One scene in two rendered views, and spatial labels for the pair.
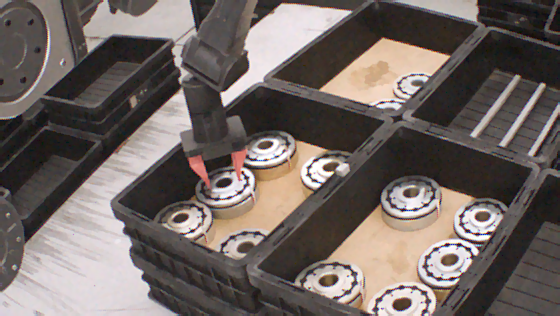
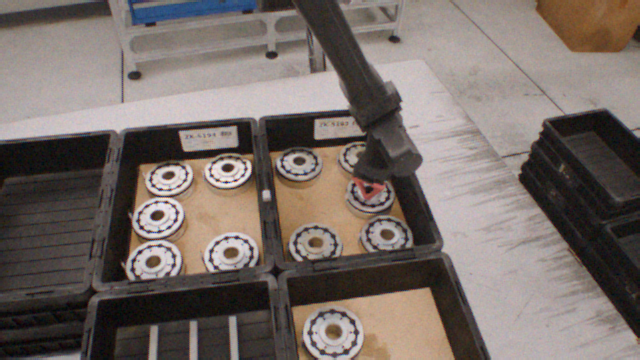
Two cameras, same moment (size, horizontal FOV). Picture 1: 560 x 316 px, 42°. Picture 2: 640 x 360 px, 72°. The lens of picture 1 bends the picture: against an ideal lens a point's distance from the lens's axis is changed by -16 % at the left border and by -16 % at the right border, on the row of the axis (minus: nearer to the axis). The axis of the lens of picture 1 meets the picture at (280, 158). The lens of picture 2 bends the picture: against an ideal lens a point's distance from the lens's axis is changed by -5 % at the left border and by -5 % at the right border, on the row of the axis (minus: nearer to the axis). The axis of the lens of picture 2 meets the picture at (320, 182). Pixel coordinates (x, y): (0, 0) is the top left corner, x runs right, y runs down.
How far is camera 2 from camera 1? 1.50 m
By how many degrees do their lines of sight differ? 83
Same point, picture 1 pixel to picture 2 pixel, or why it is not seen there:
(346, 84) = not seen: outside the picture
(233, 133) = (362, 164)
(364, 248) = (240, 217)
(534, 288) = (84, 247)
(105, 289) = not seen: hidden behind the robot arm
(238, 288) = (271, 137)
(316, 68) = (460, 340)
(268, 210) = (334, 209)
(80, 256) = (451, 169)
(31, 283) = (448, 135)
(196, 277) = (312, 143)
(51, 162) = not seen: outside the picture
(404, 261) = (203, 221)
